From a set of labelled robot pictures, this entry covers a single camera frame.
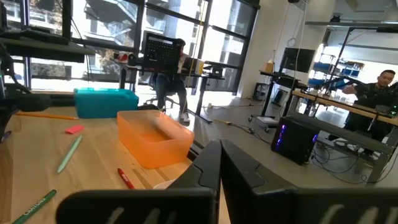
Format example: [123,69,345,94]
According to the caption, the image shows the teal green marker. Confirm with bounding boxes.
[57,134,83,174]

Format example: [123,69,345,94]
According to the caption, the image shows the red marker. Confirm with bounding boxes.
[117,167,136,190]

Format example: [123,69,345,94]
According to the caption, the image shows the wooden workbench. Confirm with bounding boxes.
[289,90,398,184]

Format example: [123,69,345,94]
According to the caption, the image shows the black office desk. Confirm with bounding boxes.
[118,60,225,124]

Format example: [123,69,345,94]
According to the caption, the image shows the black rolling stand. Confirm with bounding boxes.
[248,70,308,126]

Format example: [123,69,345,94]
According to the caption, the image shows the pink eraser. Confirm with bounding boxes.
[65,124,85,135]

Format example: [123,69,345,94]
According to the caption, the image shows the black monitor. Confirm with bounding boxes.
[281,47,316,74]

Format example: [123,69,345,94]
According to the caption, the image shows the black rig shelf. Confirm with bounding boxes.
[0,28,96,63]

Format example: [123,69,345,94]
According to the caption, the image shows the black computer tower purple lights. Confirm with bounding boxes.
[270,116,320,166]

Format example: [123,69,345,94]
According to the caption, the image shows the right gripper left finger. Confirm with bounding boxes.
[55,139,222,224]

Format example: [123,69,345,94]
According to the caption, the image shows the person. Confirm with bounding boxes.
[154,38,191,124]
[341,69,398,142]

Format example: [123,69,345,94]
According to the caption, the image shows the black perforated panel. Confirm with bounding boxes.
[142,32,184,74]

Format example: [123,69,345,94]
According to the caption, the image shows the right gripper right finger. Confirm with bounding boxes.
[220,139,398,224]

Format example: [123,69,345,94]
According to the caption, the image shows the green crayola marker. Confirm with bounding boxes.
[11,189,57,224]

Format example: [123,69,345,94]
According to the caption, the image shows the black office chair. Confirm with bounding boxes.
[144,73,180,110]

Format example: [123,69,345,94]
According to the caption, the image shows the black table edge rail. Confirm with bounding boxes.
[29,91,75,108]

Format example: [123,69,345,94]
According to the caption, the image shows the teal plastic bin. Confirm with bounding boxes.
[73,87,140,119]

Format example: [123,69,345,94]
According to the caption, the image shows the orange translucent plastic bin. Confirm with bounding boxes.
[116,109,195,170]

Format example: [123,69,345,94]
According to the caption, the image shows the small black computer tower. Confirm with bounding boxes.
[252,82,269,101]

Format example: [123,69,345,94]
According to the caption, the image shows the orange pencil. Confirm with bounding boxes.
[14,111,79,121]

